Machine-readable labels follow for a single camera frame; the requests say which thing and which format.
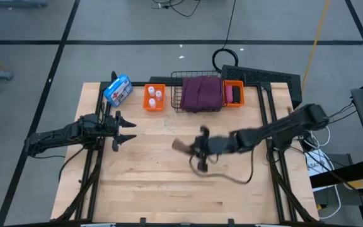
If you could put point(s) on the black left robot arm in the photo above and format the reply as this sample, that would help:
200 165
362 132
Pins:
55 137

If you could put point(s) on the brown bandage roll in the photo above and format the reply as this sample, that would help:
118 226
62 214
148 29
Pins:
180 145

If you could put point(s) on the small black bracket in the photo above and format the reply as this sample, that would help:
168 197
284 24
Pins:
114 76

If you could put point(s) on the white pill bottle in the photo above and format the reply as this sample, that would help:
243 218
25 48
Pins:
152 102
159 94
151 91

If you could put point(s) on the black table clamp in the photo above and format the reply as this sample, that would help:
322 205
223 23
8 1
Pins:
142 220
231 221

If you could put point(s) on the white edge strip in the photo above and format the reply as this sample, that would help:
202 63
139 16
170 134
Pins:
273 225
98 225

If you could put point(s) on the pink bandage roll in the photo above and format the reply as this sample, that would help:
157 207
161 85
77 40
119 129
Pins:
229 94

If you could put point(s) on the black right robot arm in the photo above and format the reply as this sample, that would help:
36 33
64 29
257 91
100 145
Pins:
273 129

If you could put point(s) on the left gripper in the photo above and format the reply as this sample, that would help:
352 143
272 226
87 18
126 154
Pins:
112 129

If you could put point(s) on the black beam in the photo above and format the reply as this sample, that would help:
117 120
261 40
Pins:
342 173

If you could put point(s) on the black flat plate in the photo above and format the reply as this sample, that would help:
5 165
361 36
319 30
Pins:
159 79

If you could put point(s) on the maroon cloth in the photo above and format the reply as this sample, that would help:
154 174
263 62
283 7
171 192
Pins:
202 93

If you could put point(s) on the blue first aid kit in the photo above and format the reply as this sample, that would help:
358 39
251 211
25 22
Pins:
118 90

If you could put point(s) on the white printed bag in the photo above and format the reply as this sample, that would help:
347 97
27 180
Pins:
318 164

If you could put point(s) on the black perforated panel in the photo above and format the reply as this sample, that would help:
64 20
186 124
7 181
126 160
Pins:
263 75

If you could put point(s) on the black bandage roll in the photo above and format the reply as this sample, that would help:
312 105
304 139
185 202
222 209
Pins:
236 94

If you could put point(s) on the grey box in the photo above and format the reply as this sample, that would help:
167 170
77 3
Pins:
348 201

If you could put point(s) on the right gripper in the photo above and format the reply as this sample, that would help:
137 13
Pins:
208 145

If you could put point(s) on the orange plastic bin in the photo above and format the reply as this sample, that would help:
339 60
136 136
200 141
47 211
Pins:
233 82
154 107

